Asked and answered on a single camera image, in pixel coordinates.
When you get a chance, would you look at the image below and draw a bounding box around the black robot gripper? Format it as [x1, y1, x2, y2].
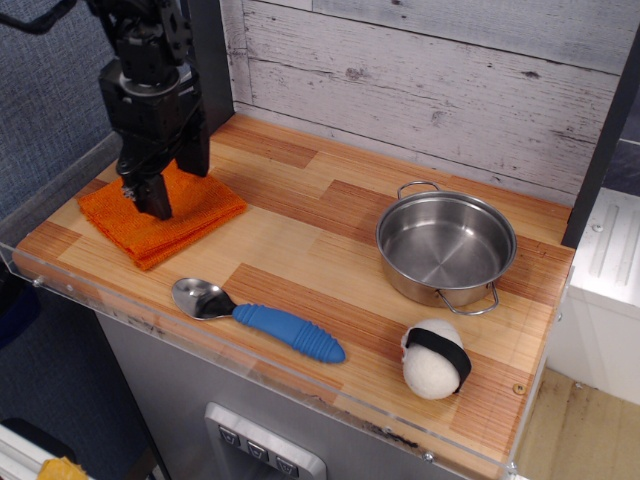
[99, 62, 209, 220]

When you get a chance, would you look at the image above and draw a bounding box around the orange cloth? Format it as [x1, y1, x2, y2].
[78, 163, 247, 271]

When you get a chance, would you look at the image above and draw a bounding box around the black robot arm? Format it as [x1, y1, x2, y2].
[89, 1, 209, 220]

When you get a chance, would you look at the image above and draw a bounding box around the small steel saucepan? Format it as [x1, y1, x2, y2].
[375, 180, 517, 316]

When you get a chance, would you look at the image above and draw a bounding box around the clear acrylic table guard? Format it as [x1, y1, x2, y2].
[11, 115, 573, 479]

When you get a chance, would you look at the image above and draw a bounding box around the grey cabinet control panel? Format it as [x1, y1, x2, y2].
[204, 402, 327, 479]

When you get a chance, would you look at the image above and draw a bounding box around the white plush sushi toy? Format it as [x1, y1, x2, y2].
[401, 319, 472, 400]

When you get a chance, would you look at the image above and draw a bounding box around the blue handled metal spoon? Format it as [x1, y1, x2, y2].
[171, 278, 346, 364]

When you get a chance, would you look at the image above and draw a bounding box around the dark grey left post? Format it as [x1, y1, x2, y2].
[180, 0, 234, 134]

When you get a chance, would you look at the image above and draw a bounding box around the dark grey post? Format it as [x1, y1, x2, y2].
[561, 31, 639, 249]
[180, 0, 234, 134]

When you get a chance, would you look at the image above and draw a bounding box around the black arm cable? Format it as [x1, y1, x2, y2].
[0, 0, 79, 36]

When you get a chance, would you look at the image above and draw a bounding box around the white aluminium frame rail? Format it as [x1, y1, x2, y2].
[571, 188, 639, 307]

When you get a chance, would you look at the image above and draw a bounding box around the dark grey right post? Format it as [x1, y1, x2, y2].
[561, 31, 639, 249]

